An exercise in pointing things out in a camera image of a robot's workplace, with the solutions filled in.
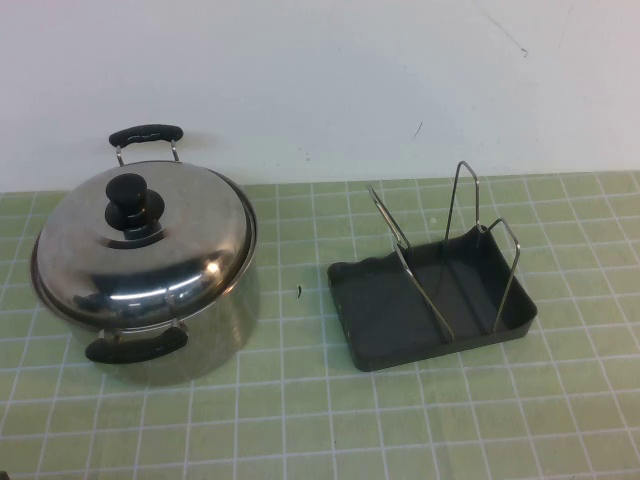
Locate stainless steel lid black knob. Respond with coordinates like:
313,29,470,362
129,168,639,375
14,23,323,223
33,162,256,317

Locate green white grid table mat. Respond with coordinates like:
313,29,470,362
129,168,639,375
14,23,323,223
0,169,640,480

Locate dark tray wire lid rack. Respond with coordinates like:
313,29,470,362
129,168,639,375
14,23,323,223
325,160,538,372

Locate stainless steel pot black handles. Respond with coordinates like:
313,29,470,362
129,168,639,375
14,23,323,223
30,125,261,387

